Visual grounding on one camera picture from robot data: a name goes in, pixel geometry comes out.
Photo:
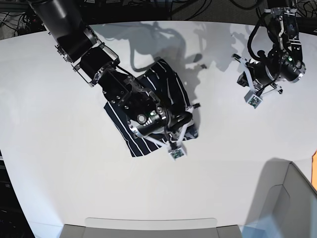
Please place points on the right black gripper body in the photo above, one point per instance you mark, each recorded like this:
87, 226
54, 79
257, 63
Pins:
160, 121

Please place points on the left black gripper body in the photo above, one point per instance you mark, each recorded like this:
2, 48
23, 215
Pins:
274, 67

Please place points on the navy white striped T-shirt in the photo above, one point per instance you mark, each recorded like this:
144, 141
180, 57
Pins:
128, 96

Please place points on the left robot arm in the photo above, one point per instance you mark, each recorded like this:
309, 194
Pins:
279, 19

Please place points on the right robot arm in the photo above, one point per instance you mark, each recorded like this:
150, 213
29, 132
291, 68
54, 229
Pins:
76, 41

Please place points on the yellow orange cloth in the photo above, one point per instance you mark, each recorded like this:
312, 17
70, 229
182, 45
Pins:
314, 170

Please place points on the grey tray at bottom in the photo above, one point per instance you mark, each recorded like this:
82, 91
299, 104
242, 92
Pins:
127, 228

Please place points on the grey bin at right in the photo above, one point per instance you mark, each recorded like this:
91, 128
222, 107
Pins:
284, 204

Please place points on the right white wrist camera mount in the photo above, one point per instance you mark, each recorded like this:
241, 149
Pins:
182, 128

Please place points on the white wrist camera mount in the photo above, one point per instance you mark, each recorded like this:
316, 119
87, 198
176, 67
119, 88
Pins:
182, 128
252, 84

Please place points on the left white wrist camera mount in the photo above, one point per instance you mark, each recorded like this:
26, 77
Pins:
252, 84

